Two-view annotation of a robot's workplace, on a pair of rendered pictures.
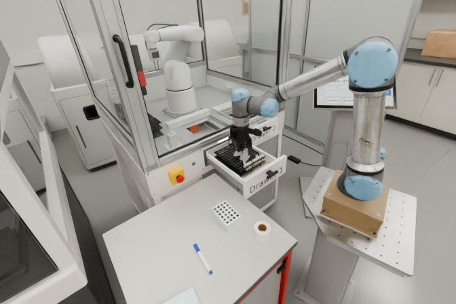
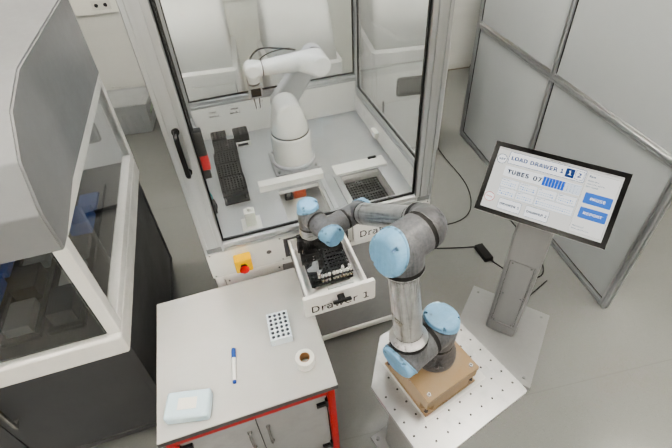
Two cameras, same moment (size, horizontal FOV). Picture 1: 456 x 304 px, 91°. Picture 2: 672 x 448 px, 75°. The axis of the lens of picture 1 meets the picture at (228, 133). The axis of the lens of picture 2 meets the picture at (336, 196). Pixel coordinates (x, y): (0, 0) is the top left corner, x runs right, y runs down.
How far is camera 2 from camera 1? 0.87 m
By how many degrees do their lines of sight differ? 21
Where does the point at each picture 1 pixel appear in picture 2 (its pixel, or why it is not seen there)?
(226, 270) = (250, 385)
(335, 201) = not seen: hidden behind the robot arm
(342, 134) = (526, 253)
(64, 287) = (109, 348)
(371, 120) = (396, 301)
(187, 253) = (223, 354)
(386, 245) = (430, 428)
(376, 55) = (385, 249)
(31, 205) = (86, 284)
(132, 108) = (192, 194)
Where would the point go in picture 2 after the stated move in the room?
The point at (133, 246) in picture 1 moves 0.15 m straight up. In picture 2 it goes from (179, 328) to (168, 305)
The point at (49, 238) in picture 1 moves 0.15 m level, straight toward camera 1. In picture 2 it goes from (99, 309) to (107, 343)
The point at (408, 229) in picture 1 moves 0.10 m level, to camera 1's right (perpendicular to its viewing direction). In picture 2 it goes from (475, 422) to (507, 433)
